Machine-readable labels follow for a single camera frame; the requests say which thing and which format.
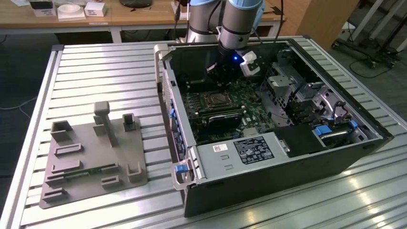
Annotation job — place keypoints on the silver CPU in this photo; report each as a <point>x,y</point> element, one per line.
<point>218,97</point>

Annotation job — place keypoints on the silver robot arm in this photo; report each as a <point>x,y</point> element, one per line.
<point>234,31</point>

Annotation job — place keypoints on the CPU socket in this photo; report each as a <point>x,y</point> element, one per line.
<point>221,106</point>

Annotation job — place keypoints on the metal drive cage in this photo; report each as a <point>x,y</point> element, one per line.
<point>285,83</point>

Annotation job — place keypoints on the green motherboard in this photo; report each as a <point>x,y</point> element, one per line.
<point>253,114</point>

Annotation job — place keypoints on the black graphics card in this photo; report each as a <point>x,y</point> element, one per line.
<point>221,124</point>

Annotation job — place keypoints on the silver chipset heatsink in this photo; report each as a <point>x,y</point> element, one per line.
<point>252,131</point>

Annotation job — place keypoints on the pale blue teach pendant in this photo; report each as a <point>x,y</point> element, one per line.
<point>261,14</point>

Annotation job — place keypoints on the wooden desk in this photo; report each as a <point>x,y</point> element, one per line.
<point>142,16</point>

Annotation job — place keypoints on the wooden cabinet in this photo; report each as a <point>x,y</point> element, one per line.
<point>324,21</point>

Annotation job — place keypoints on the silver power supply unit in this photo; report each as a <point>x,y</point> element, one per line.
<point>218,164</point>

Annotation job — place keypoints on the blue disk carrier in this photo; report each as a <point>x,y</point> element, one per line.
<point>321,131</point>

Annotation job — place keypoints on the black round base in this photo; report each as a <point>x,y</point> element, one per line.
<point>136,3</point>

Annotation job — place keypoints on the blue case latch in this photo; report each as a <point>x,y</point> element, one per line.
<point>180,169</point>

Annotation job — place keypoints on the small blue clip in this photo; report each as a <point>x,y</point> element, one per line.
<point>352,125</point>

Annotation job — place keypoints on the white printed box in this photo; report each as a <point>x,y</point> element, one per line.
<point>94,9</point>

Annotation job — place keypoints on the black open PC case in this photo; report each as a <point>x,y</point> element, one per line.
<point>269,186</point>

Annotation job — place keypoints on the wheeled equipment stand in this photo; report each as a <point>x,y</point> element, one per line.
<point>384,53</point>

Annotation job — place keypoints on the grey parts rack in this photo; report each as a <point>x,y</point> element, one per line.
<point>92,152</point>

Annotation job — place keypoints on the white block with round recess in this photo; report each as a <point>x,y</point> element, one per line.
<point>70,13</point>

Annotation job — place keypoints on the green RAM stick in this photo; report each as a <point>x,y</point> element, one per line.
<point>92,170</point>

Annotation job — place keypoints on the white box with black top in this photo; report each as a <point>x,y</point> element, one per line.
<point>42,10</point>

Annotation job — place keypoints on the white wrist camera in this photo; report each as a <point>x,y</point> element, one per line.
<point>249,64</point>

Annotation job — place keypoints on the black plastic duct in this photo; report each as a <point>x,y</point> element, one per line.
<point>298,140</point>

